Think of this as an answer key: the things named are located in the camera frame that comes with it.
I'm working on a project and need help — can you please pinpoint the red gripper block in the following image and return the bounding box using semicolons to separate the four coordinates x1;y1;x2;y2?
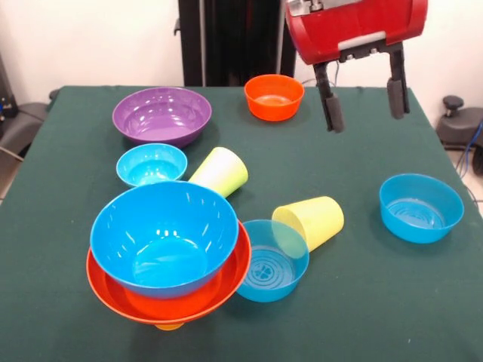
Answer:
285;0;429;133

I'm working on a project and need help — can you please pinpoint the yellow cup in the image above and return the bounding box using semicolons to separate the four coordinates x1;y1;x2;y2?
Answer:
271;195;345;253

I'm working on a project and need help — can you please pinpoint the blue ring-patterned bowl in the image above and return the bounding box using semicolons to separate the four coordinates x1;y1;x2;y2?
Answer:
379;173;465;244
235;219;310;303

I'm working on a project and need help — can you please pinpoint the large deep blue bowl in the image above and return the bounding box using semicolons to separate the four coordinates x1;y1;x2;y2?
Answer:
89;180;239;300

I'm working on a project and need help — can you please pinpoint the large orange bowl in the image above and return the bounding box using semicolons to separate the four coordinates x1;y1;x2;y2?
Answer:
85;220;253;326

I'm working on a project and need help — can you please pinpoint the small red-orange bowl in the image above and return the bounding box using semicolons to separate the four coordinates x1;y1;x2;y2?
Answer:
243;74;306;122

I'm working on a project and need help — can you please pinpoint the green cup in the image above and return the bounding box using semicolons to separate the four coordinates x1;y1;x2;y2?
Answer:
188;146;249;198

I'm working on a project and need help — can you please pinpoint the purple bowl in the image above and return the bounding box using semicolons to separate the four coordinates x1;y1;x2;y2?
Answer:
112;86;213;149

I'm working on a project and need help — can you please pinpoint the small light blue bowl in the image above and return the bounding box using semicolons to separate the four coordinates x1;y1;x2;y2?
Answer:
115;143;189;188

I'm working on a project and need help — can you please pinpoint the dark green table cloth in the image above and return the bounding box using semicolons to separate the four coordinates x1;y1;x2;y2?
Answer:
0;85;483;362

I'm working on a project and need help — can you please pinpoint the black equipment box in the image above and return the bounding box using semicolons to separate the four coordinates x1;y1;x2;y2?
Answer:
0;52;19;131

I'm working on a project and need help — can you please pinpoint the black pedestal foot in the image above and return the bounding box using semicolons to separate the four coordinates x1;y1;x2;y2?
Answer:
0;101;50;159
436;95;483;151

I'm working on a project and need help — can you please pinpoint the blue cable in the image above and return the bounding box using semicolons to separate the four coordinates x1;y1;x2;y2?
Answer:
458;118;483;178

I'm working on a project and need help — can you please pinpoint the grey cable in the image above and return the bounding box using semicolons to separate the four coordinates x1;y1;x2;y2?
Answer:
0;145;24;163

